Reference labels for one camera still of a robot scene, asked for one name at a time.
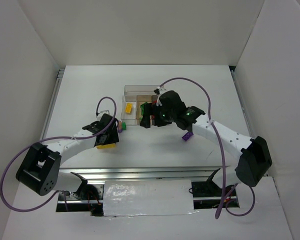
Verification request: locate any long yellow lego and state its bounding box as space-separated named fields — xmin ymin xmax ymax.
xmin=96 ymin=143 xmax=116 ymax=150

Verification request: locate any green rounded lego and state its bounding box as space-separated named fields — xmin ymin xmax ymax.
xmin=140 ymin=102 xmax=148 ymax=115

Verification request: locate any yellow lego brick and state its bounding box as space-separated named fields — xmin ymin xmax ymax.
xmin=124 ymin=102 xmax=133 ymax=114

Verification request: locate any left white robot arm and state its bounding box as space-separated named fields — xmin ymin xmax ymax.
xmin=15 ymin=113 xmax=119 ymax=196

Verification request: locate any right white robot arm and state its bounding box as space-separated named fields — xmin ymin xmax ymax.
xmin=140 ymin=89 xmax=272 ymax=190

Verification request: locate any purple tan flower lego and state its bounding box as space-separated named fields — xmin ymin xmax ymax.
xmin=117 ymin=121 xmax=123 ymax=134

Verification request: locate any small green lego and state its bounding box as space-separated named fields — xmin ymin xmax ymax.
xmin=121 ymin=122 xmax=127 ymax=131

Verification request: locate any small clear container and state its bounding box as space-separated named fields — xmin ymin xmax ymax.
xmin=120 ymin=95 xmax=137 ymax=126

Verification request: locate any tan translucent container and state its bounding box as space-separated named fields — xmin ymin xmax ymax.
xmin=136 ymin=95 xmax=152 ymax=125

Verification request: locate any purple rectangular lego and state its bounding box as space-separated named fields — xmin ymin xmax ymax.
xmin=181 ymin=132 xmax=194 ymax=142

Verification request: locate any long clear container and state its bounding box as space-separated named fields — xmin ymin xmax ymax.
xmin=123 ymin=85 xmax=157 ymax=102

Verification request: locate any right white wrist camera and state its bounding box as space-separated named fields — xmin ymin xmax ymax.
xmin=154 ymin=86 xmax=167 ymax=107

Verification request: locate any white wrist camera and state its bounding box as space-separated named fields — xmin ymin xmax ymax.
xmin=154 ymin=86 xmax=167 ymax=107
xmin=96 ymin=110 xmax=110 ymax=119

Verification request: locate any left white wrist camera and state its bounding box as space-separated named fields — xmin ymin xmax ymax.
xmin=96 ymin=110 xmax=110 ymax=119

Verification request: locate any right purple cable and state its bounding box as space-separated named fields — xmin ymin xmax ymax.
xmin=159 ymin=77 xmax=256 ymax=220

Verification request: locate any aluminium front rail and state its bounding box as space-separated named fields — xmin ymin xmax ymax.
xmin=58 ymin=164 xmax=238 ymax=181

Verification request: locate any aluminium rail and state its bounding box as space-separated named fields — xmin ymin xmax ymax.
xmin=58 ymin=164 xmax=238 ymax=181
xmin=40 ymin=69 xmax=65 ymax=140

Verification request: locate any left aluminium rail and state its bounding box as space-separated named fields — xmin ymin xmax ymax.
xmin=40 ymin=69 xmax=65 ymax=140

